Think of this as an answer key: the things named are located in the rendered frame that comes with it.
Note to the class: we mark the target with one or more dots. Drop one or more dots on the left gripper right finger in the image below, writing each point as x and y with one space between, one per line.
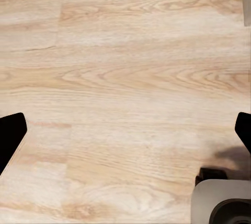
243 129

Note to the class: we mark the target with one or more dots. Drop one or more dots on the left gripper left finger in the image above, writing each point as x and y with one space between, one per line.
12 130

